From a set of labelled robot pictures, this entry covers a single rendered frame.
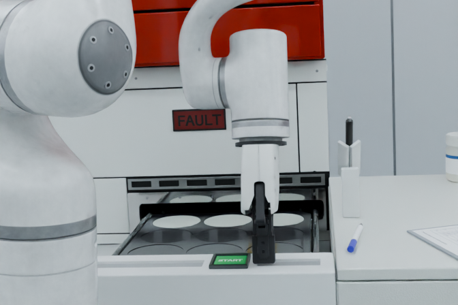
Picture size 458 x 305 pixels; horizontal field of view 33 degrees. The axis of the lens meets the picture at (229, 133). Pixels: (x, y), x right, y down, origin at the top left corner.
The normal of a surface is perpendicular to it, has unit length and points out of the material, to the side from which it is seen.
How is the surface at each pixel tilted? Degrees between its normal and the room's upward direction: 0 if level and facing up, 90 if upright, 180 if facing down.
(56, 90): 116
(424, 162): 90
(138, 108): 90
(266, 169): 72
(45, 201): 85
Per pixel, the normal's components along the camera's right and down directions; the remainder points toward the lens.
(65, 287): 0.63, 0.09
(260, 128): -0.04, -0.07
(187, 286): -0.11, 0.14
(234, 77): -0.33, -0.10
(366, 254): -0.05, -0.99
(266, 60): 0.22, -0.07
